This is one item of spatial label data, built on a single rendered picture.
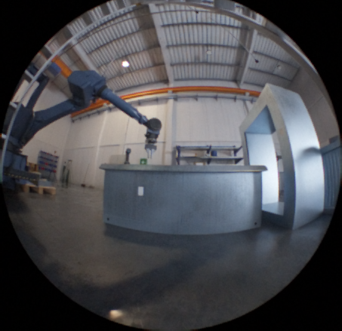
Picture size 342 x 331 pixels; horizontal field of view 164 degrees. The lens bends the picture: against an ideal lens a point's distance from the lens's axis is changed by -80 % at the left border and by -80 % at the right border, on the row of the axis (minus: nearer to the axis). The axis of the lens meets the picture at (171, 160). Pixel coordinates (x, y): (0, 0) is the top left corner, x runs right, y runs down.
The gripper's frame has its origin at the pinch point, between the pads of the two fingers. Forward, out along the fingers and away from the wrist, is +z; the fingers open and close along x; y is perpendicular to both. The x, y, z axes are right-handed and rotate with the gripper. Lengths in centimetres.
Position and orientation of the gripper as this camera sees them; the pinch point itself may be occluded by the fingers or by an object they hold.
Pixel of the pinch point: (149, 156)
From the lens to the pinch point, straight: 131.2
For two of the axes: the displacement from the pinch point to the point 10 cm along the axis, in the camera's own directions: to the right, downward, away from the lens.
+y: -3.5, 2.0, 9.2
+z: -0.3, 9.7, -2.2
